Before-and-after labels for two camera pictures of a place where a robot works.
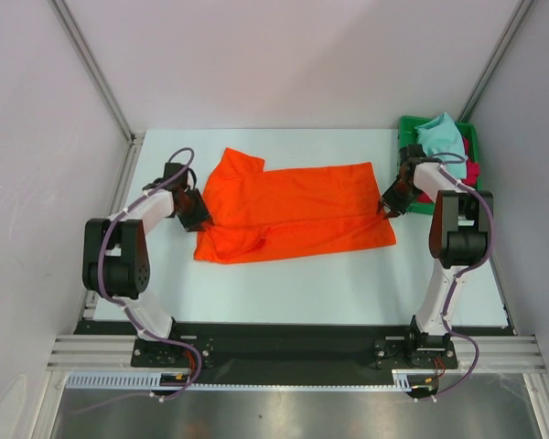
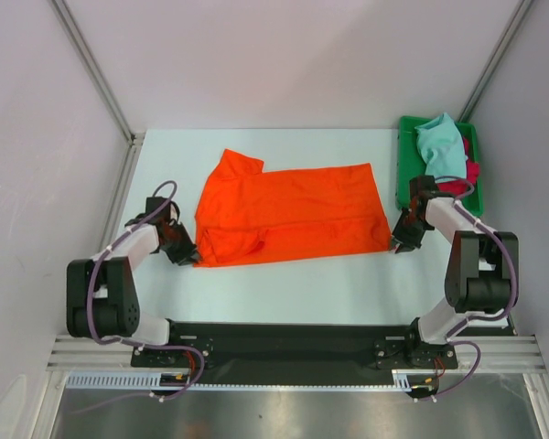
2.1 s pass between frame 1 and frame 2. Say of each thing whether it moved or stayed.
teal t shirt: stayed
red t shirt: stayed
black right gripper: moved
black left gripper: moved
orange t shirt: stayed
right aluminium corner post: stayed
